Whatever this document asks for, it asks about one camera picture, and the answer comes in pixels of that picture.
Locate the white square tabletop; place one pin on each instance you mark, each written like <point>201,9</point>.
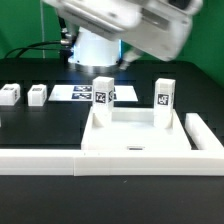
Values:
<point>132,129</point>

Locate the white sheet with AprilTags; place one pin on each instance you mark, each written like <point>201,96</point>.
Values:
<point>85,93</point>

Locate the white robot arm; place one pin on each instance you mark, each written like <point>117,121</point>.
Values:
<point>93,53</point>

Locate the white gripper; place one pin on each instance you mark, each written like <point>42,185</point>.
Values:
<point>157,27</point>

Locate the white L-shaped obstacle fence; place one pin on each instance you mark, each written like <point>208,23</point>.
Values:
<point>206,157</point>

